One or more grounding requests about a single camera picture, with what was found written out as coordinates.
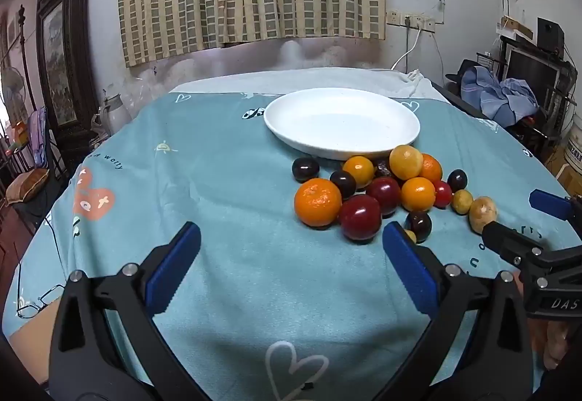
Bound dark coat stand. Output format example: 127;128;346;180
16;4;35;111

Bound dark framed picture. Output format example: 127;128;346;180
35;0;101;142

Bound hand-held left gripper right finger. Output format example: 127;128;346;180
364;221;535;401

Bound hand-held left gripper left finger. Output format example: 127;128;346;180
49;221;210;401

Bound white kettle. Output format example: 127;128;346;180
91;87;132;140

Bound white cable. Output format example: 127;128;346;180
390;25;423;72

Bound blue clothes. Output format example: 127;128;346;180
460;65;539;126

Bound eyeglasses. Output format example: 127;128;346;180
16;283;67;320

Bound cardboard box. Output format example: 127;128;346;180
500;16;534;40

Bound person's right hand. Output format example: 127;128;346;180
530;317;572;370

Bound standing fan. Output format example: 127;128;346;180
0;64;25;124

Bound brown cushion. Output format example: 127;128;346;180
4;168;50;204

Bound white oval plate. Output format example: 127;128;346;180
264;88;421;160

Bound teal printed tablecloth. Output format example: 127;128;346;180
2;91;582;388

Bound white wall socket row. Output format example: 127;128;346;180
386;11;436;29

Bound black speaker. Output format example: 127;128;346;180
537;17;565;51

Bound small red plum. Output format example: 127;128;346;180
366;176;402;216

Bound black monitor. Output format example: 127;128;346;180
502;44;562;102

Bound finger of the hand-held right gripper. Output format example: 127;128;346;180
481;221;582;277
529;189;582;222

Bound large red plum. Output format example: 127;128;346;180
337;194;383;242

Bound large mandarin orange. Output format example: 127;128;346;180
294;178;343;227

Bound dark purple plum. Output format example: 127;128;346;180
291;157;320;182
447;169;469;192
330;170;358;199
404;210;433;243

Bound black chair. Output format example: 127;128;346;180
432;59;505;129

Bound white bucket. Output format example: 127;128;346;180
564;112;582;176

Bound small mandarin orange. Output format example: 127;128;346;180
400;177;436;212
342;155;375;189
418;154;443;182

